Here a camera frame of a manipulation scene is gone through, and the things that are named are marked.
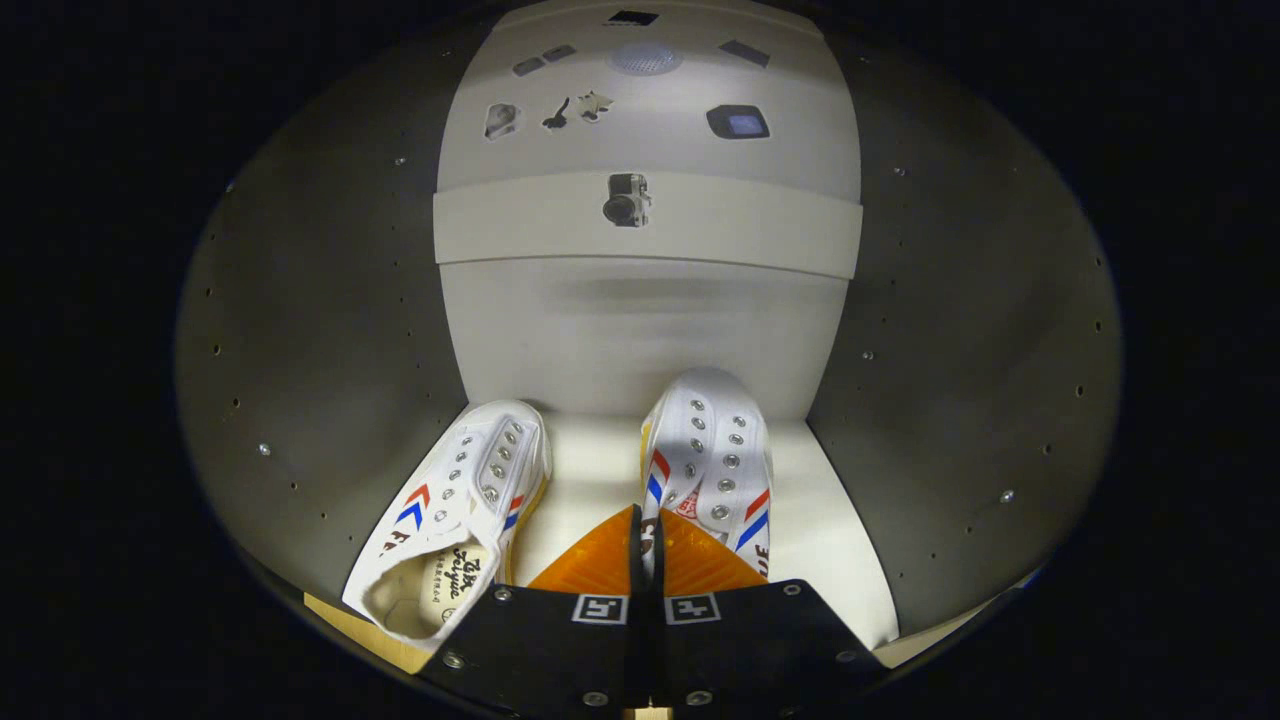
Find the white canvas shoe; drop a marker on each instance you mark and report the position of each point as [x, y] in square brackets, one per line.
[450, 500]
[715, 430]

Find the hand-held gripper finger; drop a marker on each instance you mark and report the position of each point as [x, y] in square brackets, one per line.
[660, 640]
[640, 650]

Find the grey shoe cabinet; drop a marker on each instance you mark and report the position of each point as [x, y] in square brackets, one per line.
[300, 300]

